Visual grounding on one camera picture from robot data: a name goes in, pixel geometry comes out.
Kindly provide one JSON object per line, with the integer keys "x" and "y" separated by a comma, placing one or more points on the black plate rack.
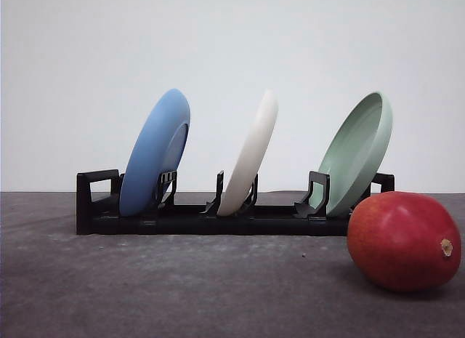
{"x": 98, "y": 197}

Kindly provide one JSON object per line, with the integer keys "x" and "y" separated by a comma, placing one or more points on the red pomegranate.
{"x": 403, "y": 241}

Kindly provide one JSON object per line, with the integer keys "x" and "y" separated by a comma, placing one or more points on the blue plate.
{"x": 156, "y": 152}

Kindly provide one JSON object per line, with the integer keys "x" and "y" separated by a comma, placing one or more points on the white plate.
{"x": 243, "y": 167}

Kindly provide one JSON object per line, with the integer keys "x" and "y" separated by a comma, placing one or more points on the green plate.
{"x": 354, "y": 155}

